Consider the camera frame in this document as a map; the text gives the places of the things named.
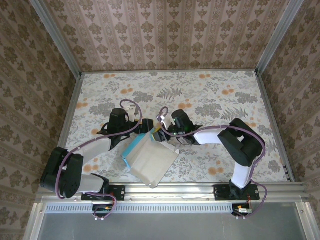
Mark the blue and white paper box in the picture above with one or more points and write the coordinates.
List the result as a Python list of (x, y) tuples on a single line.
[(152, 160)]

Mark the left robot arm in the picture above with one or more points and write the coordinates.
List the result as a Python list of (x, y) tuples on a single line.
[(62, 175)]

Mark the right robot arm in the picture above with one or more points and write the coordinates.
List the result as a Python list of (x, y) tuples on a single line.
[(242, 145)]

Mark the floral tablecloth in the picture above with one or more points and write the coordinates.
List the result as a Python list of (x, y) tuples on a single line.
[(212, 95)]

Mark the black connector board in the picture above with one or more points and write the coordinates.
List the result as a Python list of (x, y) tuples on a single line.
[(242, 210), (102, 210)]

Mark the grey metal front panel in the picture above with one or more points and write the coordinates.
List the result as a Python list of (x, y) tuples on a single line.
[(170, 227)]

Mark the aluminium table side rail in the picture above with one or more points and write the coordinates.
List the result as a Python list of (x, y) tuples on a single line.
[(71, 110), (275, 125)]

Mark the aluminium front rail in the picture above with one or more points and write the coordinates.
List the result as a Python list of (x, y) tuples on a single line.
[(180, 191)]

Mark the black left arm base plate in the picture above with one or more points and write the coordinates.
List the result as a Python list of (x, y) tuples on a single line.
[(117, 192)]

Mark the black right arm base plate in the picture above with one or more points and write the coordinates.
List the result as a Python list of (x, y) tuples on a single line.
[(222, 192)]

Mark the aluminium corner post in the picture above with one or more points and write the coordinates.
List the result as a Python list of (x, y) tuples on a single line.
[(57, 37), (277, 37)]

